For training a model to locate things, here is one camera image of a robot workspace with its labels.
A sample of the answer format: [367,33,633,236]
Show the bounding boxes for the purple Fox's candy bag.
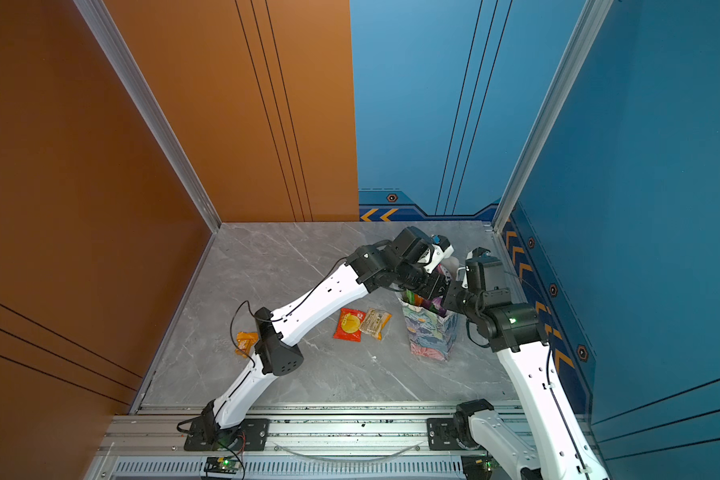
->
[416,282,449,317]

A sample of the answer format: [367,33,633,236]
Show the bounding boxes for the floral paper gift bag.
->
[399,295,460,361]

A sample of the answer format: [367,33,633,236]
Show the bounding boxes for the tan cracker packet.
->
[360,309,392,341]

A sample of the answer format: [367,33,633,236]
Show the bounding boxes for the red yellow snack packet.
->
[333,308,366,342]

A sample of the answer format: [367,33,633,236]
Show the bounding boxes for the small orange candy packet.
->
[234,332,259,357]

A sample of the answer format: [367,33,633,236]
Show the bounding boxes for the green Lays chips bag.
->
[401,290,421,306]

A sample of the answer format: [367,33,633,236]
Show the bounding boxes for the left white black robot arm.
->
[189,227,454,446]

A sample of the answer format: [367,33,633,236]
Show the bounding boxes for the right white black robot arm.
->
[443,281,610,479]

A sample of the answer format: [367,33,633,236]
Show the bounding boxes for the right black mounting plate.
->
[426,415,511,452]

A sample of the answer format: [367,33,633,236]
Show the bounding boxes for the black mounting plate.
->
[177,417,270,453]
[426,415,511,452]

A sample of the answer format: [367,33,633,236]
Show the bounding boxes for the right circuit board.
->
[461,456,508,480]

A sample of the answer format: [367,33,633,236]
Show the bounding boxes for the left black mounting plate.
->
[177,417,270,453]

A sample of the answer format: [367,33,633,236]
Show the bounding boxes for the left green circuit board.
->
[203,456,245,479]

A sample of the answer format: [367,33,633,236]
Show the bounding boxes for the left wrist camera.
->
[425,235,454,273]

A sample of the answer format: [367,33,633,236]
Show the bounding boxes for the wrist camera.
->
[462,247,508,293]
[425,235,454,273]

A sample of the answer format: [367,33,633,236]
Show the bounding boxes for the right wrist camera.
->
[462,247,508,293]

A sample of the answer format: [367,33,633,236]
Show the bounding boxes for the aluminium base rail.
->
[83,403,613,480]

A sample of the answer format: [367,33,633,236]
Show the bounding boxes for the right aluminium corner post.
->
[491,0,613,234]

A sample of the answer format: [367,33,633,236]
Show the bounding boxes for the aluminium corner post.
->
[74,0,222,234]
[491,0,613,234]

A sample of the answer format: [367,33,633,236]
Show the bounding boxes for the left aluminium corner post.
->
[74,0,222,234]

